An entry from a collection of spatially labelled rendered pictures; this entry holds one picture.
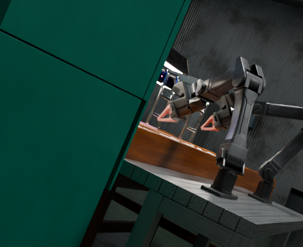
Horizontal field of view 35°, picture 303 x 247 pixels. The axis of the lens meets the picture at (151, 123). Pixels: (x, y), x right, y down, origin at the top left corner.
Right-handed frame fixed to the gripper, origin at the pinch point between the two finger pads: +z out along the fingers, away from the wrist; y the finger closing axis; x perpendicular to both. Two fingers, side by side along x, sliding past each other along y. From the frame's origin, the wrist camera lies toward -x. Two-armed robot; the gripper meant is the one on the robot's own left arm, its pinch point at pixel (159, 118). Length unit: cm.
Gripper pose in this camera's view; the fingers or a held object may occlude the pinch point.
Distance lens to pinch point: 193.8
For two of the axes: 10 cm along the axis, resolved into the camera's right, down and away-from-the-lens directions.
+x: 2.2, 9.2, -3.3
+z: -8.6, 3.4, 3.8
